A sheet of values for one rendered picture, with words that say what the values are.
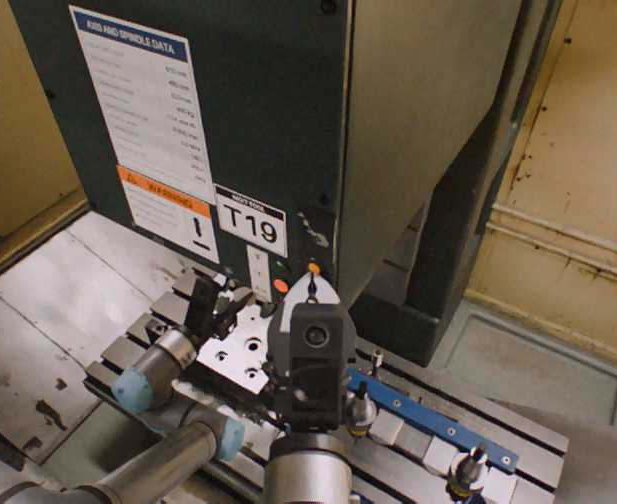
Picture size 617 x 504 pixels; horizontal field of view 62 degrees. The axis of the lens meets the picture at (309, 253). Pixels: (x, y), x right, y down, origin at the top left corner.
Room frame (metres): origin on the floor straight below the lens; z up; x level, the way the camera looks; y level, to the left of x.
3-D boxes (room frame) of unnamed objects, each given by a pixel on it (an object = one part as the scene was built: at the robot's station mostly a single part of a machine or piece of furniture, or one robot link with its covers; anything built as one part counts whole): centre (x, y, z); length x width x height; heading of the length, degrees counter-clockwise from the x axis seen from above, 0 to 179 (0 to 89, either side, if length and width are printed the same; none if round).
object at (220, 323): (0.62, 0.21, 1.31); 0.12 x 0.08 x 0.09; 146
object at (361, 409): (0.47, -0.10, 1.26); 0.04 x 0.04 x 0.07
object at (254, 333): (0.81, 0.19, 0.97); 0.29 x 0.23 x 0.05; 59
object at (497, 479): (0.33, -0.33, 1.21); 0.07 x 0.05 x 0.01; 149
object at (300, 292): (0.35, 0.01, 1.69); 0.09 x 0.03 x 0.06; 179
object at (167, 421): (0.48, 0.28, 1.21); 0.11 x 0.08 x 0.11; 64
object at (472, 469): (0.36, -0.29, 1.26); 0.04 x 0.04 x 0.07
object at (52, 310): (1.07, 0.71, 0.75); 0.89 x 0.67 x 0.26; 149
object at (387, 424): (0.44, -0.14, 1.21); 0.07 x 0.05 x 0.01; 149
